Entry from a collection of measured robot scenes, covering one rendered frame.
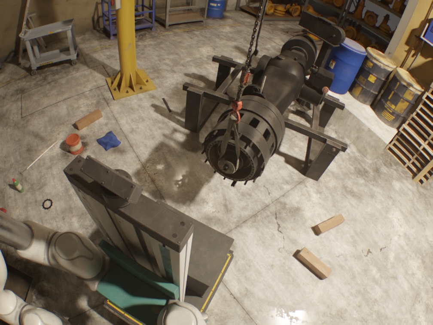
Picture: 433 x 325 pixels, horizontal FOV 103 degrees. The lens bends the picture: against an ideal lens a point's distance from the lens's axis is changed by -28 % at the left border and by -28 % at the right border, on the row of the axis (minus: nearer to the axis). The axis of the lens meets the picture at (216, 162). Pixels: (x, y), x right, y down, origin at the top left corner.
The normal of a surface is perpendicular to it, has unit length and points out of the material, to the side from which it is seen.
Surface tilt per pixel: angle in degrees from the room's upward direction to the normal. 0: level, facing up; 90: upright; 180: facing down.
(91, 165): 29
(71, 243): 6
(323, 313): 0
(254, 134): 20
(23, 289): 0
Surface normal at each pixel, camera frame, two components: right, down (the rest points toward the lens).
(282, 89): -0.09, -0.26
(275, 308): 0.14, -0.63
